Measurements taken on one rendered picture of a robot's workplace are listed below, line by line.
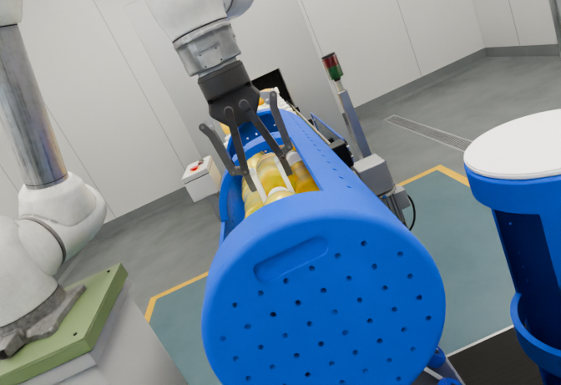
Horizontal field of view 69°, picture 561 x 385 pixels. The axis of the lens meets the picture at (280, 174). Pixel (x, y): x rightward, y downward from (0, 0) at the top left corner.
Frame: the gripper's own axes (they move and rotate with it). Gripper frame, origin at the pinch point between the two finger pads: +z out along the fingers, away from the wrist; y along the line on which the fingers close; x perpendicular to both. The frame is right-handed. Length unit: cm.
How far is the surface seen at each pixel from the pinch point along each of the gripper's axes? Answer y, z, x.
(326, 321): 0.3, 9.3, -25.5
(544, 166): 42.2, 15.9, -3.3
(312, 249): 2.3, 0.6, -25.1
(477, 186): 34.8, 19.5, 6.1
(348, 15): 152, -9, 488
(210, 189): -26, 18, 79
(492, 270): 73, 120, 104
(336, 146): 21, 19, 69
